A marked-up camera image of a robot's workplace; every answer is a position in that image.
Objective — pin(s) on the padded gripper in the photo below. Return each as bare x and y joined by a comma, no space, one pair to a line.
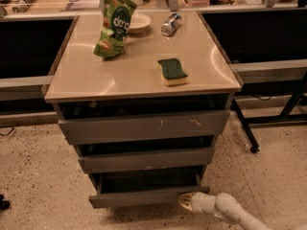
200,202

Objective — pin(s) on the grey bottom drawer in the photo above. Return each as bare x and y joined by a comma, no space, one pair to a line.
122,189

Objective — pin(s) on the grey drawer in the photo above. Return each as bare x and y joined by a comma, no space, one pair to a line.
122,189
146,160
143,127

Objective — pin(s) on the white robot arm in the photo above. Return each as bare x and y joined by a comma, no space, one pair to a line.
223,207

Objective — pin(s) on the grey middle drawer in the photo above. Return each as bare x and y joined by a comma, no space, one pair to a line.
146,160

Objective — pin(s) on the grey drawer cabinet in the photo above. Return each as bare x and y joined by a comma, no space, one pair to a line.
87,86

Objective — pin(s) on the grey top drawer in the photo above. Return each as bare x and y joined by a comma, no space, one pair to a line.
143,127

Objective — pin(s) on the green yellow sponge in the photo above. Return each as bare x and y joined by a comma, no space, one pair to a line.
171,71

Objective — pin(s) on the silver soda can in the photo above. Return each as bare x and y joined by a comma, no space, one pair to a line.
171,24

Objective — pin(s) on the black object on floor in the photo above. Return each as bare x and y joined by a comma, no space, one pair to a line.
4,204

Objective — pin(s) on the white bowl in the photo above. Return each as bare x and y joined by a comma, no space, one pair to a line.
139,23

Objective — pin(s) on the green chip bag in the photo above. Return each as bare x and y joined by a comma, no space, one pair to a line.
116,24

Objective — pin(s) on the black table leg frame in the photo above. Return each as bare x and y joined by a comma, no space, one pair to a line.
298,89

